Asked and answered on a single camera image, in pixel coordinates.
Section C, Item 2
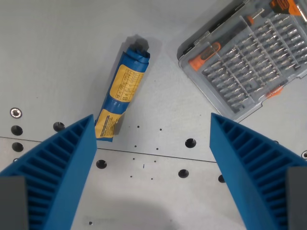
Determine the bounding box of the orange black screwdriver handle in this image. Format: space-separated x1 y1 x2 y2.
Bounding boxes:
188 9 265 72

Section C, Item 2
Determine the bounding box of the rolled blue bag yellow label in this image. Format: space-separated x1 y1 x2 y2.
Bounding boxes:
94 43 151 142

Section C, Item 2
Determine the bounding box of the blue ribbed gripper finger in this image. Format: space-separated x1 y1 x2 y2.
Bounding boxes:
0 114 98 230
209 113 307 230

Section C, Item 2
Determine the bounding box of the silver socket head screw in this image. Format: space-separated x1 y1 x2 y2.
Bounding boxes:
10 107 23 119

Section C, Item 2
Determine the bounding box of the clear screwdriver bit set case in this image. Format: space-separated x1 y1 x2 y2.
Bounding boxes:
177 0 307 121

